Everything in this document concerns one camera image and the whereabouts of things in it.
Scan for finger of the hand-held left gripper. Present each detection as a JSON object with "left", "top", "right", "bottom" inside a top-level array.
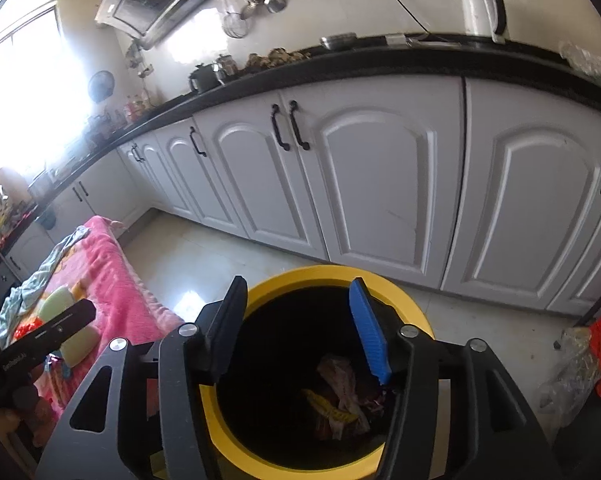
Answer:
[{"left": 0, "top": 300, "right": 96, "bottom": 392}]

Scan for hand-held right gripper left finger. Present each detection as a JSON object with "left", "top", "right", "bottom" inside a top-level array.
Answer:
[{"left": 35, "top": 276, "right": 248, "bottom": 480}]

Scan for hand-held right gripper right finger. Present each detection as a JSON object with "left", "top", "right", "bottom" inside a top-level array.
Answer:
[{"left": 349, "top": 277, "right": 564, "bottom": 480}]

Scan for yellow round waste bin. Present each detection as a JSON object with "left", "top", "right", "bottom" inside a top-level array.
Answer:
[{"left": 199, "top": 266, "right": 436, "bottom": 478}]

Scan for person's left hand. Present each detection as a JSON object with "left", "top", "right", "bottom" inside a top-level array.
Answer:
[{"left": 0, "top": 385, "right": 48, "bottom": 443}]

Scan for light blue cloth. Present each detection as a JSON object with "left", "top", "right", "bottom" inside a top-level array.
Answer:
[{"left": 0, "top": 226, "right": 88, "bottom": 346}]

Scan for pink white crumpled wrapper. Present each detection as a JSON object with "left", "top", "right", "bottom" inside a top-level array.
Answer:
[{"left": 317, "top": 355, "right": 371, "bottom": 441}]

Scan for pink printed blanket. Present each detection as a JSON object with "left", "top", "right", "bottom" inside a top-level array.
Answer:
[{"left": 0, "top": 215, "right": 186, "bottom": 461}]

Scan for yellow crumpled wrapper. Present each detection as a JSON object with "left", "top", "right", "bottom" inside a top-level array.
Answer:
[{"left": 300, "top": 388, "right": 359, "bottom": 426}]

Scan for white kitchen base cabinets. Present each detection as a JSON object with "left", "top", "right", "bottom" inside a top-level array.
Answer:
[{"left": 0, "top": 72, "right": 601, "bottom": 317}]

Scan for clear plastic bag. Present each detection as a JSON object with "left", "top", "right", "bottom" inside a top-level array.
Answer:
[
  {"left": 559, "top": 40, "right": 601, "bottom": 86},
  {"left": 538, "top": 327, "right": 601, "bottom": 428}
]

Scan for group of condiment bottles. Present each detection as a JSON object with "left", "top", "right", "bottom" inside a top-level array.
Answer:
[{"left": 88, "top": 95, "right": 154, "bottom": 136}]

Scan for kitchen window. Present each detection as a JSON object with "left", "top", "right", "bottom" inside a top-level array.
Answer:
[{"left": 0, "top": 0, "right": 96, "bottom": 186}]

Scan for metal canister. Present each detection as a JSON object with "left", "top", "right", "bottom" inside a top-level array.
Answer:
[{"left": 214, "top": 54, "right": 238, "bottom": 81}]

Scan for pile of ginger roots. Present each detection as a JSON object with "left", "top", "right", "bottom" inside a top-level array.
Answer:
[{"left": 244, "top": 47, "right": 306, "bottom": 70}]

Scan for black kitchen countertop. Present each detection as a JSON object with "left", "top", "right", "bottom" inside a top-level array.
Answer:
[{"left": 0, "top": 34, "right": 601, "bottom": 251}]

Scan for white electric kettle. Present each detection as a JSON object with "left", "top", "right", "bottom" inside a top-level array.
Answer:
[{"left": 458, "top": 0, "right": 509, "bottom": 43}]

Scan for round wall ornament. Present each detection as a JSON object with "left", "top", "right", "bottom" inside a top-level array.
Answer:
[{"left": 88, "top": 70, "right": 116, "bottom": 103}]

